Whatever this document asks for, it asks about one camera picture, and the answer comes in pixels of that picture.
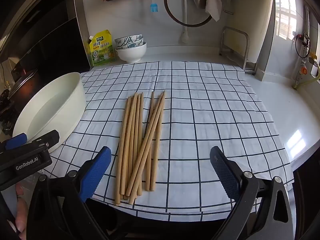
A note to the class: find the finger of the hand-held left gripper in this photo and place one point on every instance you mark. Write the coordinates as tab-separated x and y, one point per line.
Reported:
47	137
16	140

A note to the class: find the white black-checked cloth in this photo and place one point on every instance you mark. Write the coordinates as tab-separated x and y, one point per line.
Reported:
212	120

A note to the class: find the wood-rimmed glass lid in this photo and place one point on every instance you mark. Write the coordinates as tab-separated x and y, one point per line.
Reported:
167	10

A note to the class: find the white cutting board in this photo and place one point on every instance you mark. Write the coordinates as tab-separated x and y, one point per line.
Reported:
260	17

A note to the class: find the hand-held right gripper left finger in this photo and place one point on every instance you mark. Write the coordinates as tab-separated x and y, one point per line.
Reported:
97	172

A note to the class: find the orange gas valve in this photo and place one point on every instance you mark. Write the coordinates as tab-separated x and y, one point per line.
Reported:
303	70

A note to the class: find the person's left hand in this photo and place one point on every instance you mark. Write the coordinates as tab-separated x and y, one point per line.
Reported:
22	212

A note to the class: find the black range hood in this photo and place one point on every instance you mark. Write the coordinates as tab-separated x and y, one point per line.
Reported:
50	30

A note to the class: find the small white hanging tool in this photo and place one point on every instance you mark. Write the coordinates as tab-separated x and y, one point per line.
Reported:
230	2

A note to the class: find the white plastic basin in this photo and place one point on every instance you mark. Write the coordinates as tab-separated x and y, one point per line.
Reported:
50	110

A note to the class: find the yellow seasoning pouch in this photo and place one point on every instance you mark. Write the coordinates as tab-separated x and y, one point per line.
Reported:
101	50

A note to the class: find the black gas stove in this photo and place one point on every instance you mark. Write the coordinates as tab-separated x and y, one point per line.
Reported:
7	115

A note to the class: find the bundle of wooden chopsticks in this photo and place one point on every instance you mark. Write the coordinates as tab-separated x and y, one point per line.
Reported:
130	142

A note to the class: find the grey hanging rag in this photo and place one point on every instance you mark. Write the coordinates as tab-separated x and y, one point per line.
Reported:
213	5

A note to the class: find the metal rack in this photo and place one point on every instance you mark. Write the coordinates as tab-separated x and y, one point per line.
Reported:
246	47

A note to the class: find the blue patterned bowl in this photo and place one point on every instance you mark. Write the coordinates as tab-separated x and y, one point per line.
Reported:
136	46
128	40

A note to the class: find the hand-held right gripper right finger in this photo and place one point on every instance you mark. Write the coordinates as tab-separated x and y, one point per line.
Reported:
225	172

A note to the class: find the plain white bowl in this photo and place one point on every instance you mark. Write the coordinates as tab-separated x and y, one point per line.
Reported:
131	55

